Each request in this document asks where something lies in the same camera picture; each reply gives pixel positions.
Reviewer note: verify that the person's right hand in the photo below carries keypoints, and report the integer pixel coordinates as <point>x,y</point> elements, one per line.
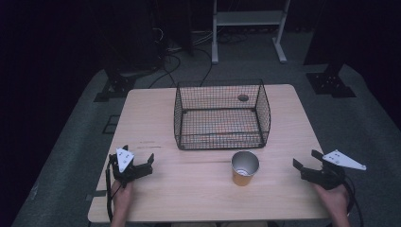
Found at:
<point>337,200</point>

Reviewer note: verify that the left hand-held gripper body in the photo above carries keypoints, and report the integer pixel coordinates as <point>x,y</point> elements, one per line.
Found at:
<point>124,170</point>

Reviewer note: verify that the white metal stand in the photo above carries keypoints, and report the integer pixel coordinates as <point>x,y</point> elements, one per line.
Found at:
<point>249,18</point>

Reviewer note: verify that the black stand with base plate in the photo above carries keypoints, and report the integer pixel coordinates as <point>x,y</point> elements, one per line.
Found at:
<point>331,82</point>

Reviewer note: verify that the grey tape strip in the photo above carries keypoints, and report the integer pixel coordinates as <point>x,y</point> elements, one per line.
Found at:
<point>96,195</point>

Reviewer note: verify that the person's left hand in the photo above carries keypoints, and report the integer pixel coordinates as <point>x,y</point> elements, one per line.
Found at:
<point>121,198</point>

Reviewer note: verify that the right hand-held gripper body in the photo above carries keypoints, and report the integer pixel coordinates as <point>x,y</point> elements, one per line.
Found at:
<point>327,178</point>

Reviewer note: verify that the grey round table grommet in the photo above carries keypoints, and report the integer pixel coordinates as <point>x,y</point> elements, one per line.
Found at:
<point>243,97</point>

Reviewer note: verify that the black stand with crossed feet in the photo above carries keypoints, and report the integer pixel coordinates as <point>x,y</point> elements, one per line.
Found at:
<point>118,85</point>

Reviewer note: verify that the metal cup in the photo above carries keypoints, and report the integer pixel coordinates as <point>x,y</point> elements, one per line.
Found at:
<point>242,177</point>

